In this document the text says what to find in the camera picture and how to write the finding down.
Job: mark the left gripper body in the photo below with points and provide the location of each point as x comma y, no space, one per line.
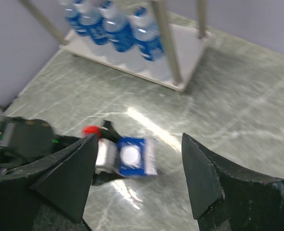
70,144

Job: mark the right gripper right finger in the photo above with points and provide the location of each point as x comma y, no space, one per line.
226,196

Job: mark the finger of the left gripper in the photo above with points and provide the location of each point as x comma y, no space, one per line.
108,131
104,177

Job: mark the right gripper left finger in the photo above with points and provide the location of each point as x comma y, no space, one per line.
50,194

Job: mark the grape juice carton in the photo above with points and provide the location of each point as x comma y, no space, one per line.
136,157

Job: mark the water bottle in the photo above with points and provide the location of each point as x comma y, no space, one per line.
92,21
72,16
147,35
119,31

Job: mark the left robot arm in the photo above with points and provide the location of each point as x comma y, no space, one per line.
23,141

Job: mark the white two-tier shelf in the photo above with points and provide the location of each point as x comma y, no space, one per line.
184,46

